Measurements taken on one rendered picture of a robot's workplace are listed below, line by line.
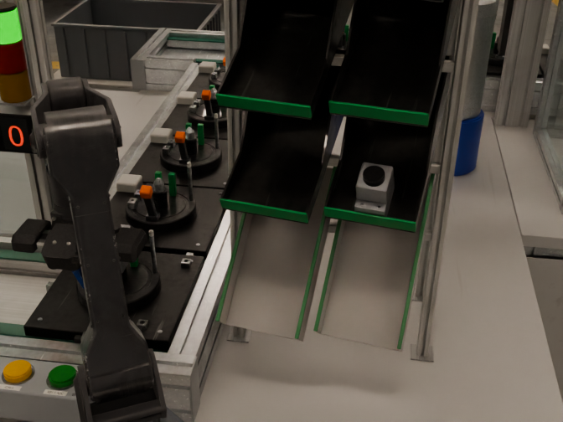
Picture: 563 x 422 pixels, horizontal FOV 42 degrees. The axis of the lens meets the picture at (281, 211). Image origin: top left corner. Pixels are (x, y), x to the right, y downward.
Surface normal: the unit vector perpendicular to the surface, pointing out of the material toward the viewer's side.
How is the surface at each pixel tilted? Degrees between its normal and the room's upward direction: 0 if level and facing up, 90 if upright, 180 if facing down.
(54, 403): 90
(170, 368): 0
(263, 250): 45
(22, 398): 90
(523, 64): 90
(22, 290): 0
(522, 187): 0
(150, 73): 90
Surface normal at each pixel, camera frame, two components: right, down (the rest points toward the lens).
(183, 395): -0.15, 0.51
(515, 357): 0.01, -0.86
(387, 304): -0.22, -0.27
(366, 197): -0.29, 0.80
